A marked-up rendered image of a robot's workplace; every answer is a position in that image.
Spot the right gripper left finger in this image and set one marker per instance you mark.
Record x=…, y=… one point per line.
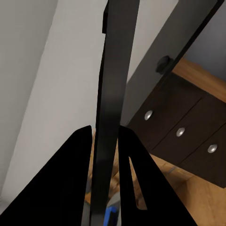
x=55, y=196

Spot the keyboard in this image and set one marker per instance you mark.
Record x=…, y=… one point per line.
x=119, y=23

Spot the cabinet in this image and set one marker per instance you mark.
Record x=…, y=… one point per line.
x=184, y=123
x=175, y=175

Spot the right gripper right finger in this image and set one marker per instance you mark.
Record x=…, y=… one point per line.
x=164, y=208

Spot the folder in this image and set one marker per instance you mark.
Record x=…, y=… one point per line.
x=109, y=216

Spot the desk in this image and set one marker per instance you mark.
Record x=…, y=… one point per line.
x=178, y=33

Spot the mouse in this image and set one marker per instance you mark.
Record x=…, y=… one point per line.
x=162, y=63

